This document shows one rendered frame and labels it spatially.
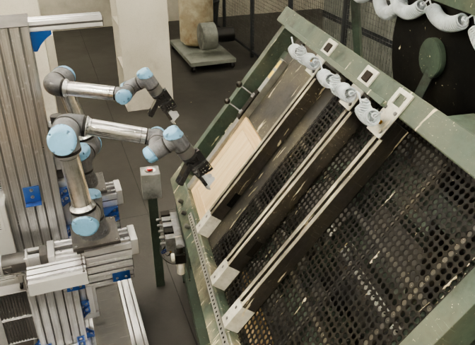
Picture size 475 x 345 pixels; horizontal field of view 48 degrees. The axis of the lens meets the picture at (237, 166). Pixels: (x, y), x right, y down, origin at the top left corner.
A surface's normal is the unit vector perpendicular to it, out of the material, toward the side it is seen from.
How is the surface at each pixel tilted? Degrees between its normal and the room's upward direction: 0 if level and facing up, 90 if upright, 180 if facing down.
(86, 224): 98
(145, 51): 90
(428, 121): 53
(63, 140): 83
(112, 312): 0
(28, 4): 90
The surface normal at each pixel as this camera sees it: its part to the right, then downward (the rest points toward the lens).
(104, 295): 0.00, -0.88
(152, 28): 0.33, 0.45
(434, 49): -0.97, 0.11
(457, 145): -0.78, -0.44
